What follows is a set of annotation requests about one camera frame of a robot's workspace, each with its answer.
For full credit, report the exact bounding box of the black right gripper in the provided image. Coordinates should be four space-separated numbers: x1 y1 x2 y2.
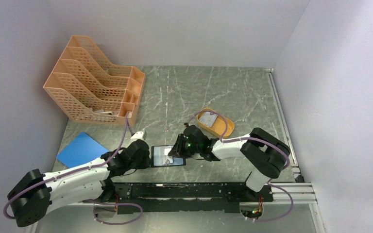
168 133 201 159

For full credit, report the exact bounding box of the white card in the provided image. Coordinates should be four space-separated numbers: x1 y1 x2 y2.
164 148 184 166

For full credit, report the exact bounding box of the black leather card holder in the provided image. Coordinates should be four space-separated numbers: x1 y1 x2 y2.
151 145 186 167

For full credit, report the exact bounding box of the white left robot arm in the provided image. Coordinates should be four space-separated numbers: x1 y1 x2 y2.
4 139 150 227

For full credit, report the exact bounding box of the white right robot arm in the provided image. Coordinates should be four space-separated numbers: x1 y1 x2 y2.
168 125 290 201

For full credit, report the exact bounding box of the credit card in tray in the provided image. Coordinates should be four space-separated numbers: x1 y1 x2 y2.
199 112 218 128

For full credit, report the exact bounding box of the blue folder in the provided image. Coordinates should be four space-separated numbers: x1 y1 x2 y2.
56 132 108 168

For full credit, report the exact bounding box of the orange mesh file organizer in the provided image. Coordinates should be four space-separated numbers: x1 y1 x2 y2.
43 35 146 126

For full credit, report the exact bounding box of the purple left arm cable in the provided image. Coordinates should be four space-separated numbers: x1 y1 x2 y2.
3 111 143 226

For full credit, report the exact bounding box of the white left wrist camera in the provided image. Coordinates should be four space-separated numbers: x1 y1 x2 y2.
131 130 147 141

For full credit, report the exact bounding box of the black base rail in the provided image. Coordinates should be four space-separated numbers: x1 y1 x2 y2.
95 182 273 213

